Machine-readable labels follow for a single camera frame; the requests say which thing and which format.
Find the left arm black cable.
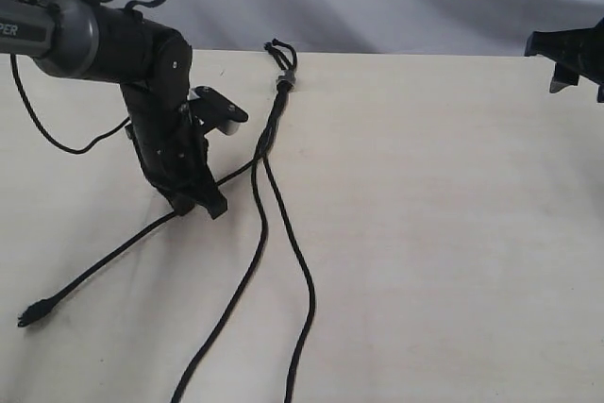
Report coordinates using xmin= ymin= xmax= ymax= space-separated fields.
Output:
xmin=8 ymin=0 xmax=172 ymax=156

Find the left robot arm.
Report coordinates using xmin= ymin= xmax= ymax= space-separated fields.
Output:
xmin=1 ymin=0 xmax=246 ymax=218

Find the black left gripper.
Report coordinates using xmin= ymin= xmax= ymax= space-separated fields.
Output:
xmin=121 ymin=84 xmax=228 ymax=220

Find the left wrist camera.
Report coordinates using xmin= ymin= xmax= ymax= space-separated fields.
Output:
xmin=188 ymin=86 xmax=249 ymax=136

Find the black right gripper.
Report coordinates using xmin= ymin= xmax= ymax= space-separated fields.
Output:
xmin=524 ymin=20 xmax=603 ymax=102

